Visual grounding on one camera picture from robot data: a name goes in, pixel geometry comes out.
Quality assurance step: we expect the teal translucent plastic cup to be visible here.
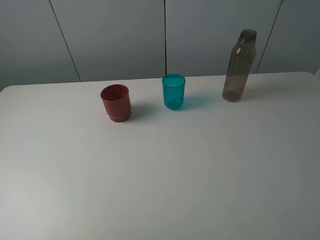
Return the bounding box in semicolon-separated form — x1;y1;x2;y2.
162;74;186;110

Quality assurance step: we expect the grey translucent water bottle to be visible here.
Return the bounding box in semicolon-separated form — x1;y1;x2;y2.
222;29;257;103

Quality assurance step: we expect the red plastic cup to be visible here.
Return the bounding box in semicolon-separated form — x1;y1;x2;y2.
100;84;132;123

